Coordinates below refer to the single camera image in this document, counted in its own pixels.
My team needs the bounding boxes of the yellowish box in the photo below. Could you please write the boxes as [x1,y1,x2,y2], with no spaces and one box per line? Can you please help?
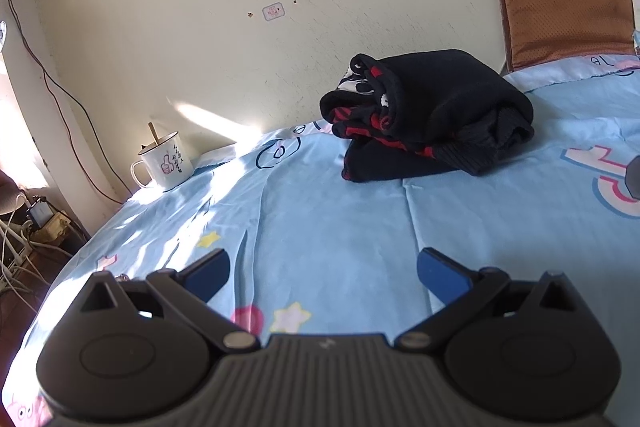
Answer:
[37,214,77,246]

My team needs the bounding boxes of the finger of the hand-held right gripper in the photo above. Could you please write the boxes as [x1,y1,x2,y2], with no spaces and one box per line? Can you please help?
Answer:
[624,156,640,199]

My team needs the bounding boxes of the brown mesh seat cushion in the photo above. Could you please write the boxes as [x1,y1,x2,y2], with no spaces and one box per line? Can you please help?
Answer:
[492,0,637,74]

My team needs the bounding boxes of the black red white patterned sweater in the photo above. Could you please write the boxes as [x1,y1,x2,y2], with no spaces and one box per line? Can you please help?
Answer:
[320,49,535,184]

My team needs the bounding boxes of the small dark charger device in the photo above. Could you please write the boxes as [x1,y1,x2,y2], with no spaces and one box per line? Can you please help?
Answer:
[27,201,54,229]

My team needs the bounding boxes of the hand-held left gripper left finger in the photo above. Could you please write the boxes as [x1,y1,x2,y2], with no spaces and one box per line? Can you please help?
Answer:
[75,248,262,352]

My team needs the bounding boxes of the brown round object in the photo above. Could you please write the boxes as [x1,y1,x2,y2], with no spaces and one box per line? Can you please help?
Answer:
[0,169,24,216]

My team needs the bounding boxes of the black wall cable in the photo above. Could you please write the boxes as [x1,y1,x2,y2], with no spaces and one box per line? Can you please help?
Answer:
[0,0,130,208]

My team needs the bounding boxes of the light blue cartoon bed sheet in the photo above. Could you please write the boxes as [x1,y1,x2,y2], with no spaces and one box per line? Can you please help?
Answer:
[0,54,640,427]

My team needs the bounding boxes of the red wall cable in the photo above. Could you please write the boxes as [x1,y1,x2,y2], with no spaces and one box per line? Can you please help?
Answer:
[0,0,121,210]

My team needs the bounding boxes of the white enamel mug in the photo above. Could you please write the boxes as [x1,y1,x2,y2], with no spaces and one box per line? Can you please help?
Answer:
[130,133,194,193]

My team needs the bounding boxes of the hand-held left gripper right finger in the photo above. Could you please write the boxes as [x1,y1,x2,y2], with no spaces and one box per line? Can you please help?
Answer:
[395,248,576,352]

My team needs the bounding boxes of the power strip and cables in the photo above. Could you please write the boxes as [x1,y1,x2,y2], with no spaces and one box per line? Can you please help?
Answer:
[0,191,74,304]

